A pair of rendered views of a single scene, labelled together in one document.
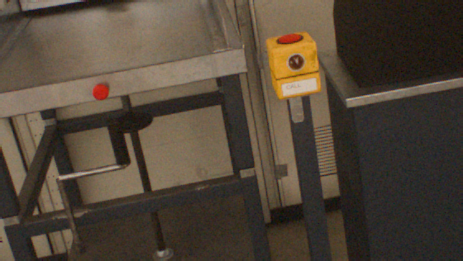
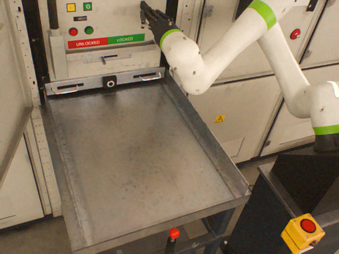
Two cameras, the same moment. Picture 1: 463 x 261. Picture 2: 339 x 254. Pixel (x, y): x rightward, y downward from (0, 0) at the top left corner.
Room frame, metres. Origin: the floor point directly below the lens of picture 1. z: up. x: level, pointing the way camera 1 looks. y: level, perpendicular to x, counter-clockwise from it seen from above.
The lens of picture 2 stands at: (0.90, 0.58, 1.79)
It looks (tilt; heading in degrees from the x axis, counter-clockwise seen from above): 43 degrees down; 333
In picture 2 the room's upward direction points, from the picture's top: 9 degrees clockwise
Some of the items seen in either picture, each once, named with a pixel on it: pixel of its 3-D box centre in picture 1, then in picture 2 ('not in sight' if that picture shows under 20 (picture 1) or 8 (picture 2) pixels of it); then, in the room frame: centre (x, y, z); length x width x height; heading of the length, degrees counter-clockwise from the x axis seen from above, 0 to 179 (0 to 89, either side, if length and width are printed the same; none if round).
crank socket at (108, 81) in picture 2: not in sight; (110, 82); (2.09, 0.29, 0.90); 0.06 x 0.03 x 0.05; 92
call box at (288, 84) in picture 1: (293, 65); (301, 234); (1.22, -0.13, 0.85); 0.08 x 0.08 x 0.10; 2
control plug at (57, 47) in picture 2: not in sight; (58, 54); (2.03, 0.49, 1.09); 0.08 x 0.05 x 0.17; 2
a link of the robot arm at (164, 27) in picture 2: not in sight; (168, 38); (1.85, 0.14, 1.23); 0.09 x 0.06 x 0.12; 92
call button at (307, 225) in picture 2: (289, 40); (307, 226); (1.22, -0.13, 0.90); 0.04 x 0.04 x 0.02
